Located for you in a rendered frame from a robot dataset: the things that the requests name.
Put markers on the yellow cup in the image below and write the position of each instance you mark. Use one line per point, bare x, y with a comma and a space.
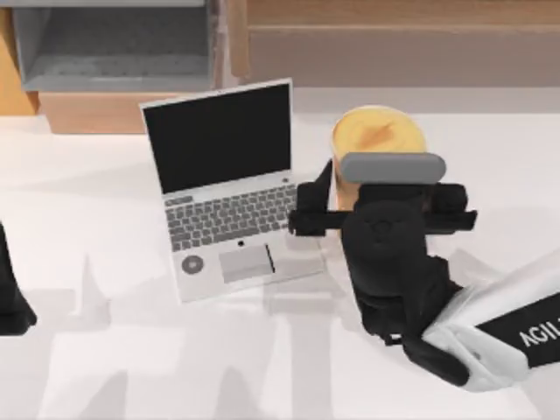
378, 131

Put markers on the pale grey rounded box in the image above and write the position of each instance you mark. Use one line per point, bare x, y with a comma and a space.
394, 167

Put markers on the white laptop with black screen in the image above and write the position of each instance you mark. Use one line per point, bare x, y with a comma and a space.
219, 140

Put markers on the wooden cupboard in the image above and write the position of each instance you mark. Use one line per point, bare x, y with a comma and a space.
394, 57

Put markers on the pale wooden drawer front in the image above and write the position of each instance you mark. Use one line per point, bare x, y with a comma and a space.
92, 111

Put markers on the grey pierced drawer inside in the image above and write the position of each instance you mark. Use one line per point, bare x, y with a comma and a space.
114, 48

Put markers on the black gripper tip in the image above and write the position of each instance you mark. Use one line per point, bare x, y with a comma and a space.
11, 302

